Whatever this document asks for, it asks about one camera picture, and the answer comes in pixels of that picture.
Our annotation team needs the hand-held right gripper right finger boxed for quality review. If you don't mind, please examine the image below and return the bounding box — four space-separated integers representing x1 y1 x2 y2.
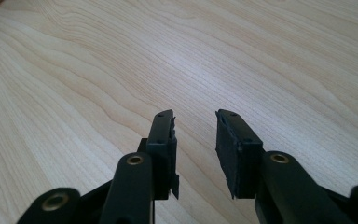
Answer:
214 108 266 201

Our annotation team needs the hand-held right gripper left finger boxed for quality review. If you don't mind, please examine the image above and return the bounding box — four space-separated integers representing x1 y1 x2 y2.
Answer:
138 108 181 201

